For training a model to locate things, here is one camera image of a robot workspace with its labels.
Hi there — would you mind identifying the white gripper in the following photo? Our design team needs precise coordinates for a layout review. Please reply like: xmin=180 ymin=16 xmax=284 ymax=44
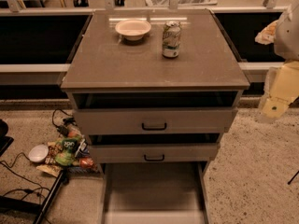
xmin=255 ymin=21 xmax=299 ymax=122

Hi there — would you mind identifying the grey drawer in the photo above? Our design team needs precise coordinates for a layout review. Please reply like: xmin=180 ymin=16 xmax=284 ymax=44
xmin=70 ymin=91 xmax=239 ymax=135
xmin=89 ymin=133 xmax=220 ymax=163
xmin=98 ymin=162 xmax=212 ymax=224

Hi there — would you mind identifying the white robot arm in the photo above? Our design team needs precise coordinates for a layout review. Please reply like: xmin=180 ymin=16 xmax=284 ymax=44
xmin=255 ymin=0 xmax=299 ymax=122

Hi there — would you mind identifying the grey drawer cabinet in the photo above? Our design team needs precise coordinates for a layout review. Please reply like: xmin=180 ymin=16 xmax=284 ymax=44
xmin=59 ymin=8 xmax=251 ymax=176

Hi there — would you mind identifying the green white soda can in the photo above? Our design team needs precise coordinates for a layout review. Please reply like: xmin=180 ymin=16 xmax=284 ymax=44
xmin=162 ymin=21 xmax=181 ymax=58

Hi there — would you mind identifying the white paper bowl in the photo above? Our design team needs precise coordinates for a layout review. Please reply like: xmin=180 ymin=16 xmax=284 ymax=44
xmin=115 ymin=20 xmax=151 ymax=41

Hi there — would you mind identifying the black tripod leg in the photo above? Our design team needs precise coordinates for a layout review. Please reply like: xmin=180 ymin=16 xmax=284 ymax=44
xmin=287 ymin=170 xmax=299 ymax=185

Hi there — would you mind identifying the red can on floor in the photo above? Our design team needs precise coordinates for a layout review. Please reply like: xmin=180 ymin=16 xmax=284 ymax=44
xmin=79 ymin=157 xmax=94 ymax=169

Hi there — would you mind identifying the green snack bag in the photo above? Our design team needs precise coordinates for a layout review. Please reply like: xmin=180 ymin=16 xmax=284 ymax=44
xmin=55 ymin=138 xmax=78 ymax=166

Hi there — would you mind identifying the tan snack wrapper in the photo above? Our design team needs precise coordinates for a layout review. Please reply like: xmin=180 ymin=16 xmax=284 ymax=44
xmin=36 ymin=164 xmax=62 ymax=177

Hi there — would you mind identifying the white bowl on floor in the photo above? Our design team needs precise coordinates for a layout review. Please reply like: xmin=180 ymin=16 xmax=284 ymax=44
xmin=28 ymin=145 xmax=49 ymax=163

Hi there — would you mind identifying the black stand base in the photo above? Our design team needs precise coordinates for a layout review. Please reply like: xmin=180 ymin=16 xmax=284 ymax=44
xmin=0 ymin=171 xmax=67 ymax=224

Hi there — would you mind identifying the black power adapter cable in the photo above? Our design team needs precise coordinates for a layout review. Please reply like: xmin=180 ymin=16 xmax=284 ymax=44
xmin=51 ymin=108 xmax=76 ymax=138

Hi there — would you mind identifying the black floor cable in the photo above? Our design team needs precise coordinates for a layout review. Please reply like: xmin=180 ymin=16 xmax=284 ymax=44
xmin=0 ymin=152 xmax=51 ymax=203

